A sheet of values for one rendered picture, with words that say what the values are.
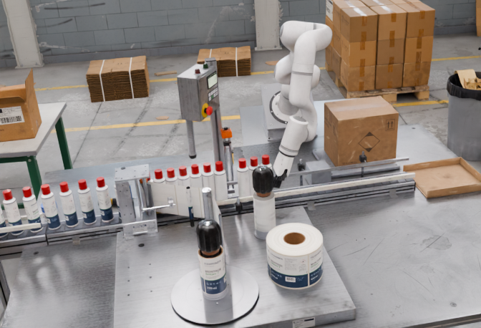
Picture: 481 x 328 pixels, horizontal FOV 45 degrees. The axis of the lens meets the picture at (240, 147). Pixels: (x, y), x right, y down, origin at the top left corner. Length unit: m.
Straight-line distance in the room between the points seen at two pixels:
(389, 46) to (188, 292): 4.16
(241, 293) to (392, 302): 0.52
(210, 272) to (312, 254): 0.35
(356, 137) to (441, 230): 0.62
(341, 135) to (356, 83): 3.07
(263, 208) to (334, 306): 0.48
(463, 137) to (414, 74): 1.33
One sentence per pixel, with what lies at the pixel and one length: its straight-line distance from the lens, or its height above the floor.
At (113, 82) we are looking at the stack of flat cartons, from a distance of 6.45.
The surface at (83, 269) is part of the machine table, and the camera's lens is 2.41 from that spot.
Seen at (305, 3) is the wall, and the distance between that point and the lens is 7.87.
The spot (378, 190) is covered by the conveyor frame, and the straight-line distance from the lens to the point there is 2.70.
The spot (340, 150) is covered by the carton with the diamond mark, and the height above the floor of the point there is 0.96.
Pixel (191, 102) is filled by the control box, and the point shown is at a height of 1.37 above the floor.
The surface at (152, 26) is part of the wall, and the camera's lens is 7.88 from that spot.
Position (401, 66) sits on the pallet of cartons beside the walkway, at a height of 0.36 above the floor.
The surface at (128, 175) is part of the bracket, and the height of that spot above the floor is 1.14.
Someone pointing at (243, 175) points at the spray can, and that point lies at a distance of 2.50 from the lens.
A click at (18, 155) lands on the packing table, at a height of 0.76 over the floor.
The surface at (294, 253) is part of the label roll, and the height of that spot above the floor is 1.02.
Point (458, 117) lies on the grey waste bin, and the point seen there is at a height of 0.36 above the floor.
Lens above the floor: 2.22
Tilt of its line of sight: 26 degrees down
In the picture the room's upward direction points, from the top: 4 degrees counter-clockwise
